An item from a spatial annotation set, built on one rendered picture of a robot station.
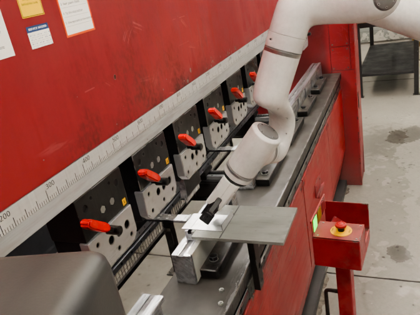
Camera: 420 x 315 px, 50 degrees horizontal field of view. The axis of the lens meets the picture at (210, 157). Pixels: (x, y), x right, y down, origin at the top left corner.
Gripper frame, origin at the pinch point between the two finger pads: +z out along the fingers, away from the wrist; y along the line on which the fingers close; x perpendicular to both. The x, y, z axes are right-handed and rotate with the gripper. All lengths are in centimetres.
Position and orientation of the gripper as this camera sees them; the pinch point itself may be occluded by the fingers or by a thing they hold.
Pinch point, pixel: (210, 212)
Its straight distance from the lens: 131.9
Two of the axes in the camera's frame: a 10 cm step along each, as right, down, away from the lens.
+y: -3.6, 4.1, -8.4
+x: 8.1, 5.8, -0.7
